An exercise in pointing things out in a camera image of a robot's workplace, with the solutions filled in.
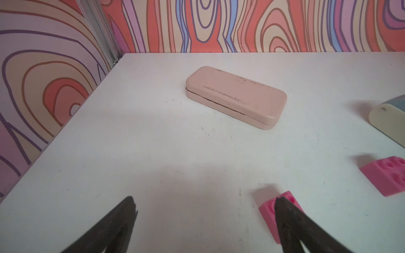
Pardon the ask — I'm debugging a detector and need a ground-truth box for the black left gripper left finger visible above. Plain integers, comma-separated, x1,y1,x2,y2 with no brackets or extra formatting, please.
63,196,138,253

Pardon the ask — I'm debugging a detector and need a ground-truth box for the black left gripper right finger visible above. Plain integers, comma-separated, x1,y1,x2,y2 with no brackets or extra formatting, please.
275,197,351,253

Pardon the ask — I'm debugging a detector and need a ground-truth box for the pink lego brick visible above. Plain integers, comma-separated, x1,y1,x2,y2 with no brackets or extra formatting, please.
360,156,405,197
259,191,304,244

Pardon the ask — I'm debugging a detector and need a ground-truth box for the pink glasses case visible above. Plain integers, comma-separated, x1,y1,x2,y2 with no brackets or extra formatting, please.
185,66,288,130

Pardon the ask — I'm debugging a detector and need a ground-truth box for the blue and cream stapler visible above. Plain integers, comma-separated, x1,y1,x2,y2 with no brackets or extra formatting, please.
368,94,405,147

